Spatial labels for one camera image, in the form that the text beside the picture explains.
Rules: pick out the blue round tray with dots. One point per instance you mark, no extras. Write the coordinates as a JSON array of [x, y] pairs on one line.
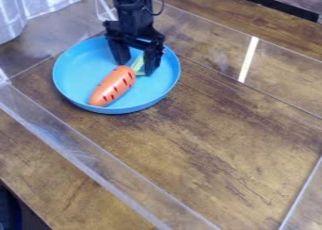
[[85, 64]]

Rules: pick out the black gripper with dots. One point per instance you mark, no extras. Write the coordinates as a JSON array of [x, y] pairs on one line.
[[133, 31]]

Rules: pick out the orange toy carrot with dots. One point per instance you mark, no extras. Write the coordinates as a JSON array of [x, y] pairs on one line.
[[117, 83]]

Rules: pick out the clear acrylic enclosure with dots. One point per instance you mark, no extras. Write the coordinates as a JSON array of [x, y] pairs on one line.
[[223, 157]]

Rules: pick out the grey white curtain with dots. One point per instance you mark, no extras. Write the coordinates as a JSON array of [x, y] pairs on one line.
[[18, 11]]

